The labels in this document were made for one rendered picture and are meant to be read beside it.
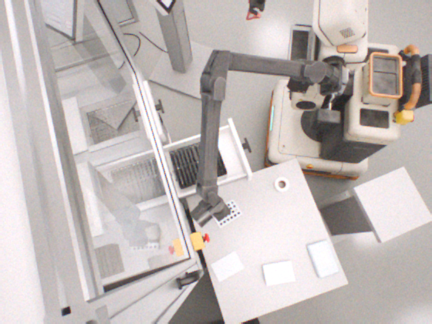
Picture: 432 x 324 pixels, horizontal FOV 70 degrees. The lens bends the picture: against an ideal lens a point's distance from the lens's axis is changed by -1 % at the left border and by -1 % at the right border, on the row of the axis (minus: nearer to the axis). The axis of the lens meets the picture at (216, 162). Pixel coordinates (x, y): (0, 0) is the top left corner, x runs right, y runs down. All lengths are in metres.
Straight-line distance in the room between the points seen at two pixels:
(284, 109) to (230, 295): 1.27
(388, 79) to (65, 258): 1.63
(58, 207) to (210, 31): 2.63
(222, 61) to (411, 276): 2.06
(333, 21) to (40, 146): 1.07
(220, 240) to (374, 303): 1.33
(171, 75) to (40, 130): 2.30
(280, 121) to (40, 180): 1.95
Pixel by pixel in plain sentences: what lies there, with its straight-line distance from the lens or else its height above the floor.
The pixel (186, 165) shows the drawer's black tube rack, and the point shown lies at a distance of 1.42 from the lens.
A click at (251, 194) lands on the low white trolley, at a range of 1.53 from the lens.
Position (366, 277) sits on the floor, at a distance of 2.48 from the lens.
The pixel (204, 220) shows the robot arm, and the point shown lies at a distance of 1.14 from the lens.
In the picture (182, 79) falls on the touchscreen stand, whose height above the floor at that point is 0.04.
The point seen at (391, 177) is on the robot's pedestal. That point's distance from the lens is 1.75.
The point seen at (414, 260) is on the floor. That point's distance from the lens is 2.62.
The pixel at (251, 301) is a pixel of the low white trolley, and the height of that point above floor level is 0.76.
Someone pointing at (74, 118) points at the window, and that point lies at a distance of 0.47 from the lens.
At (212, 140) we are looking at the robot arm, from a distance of 1.04.
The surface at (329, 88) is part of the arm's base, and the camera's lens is 1.29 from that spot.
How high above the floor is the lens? 2.27
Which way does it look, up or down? 75 degrees down
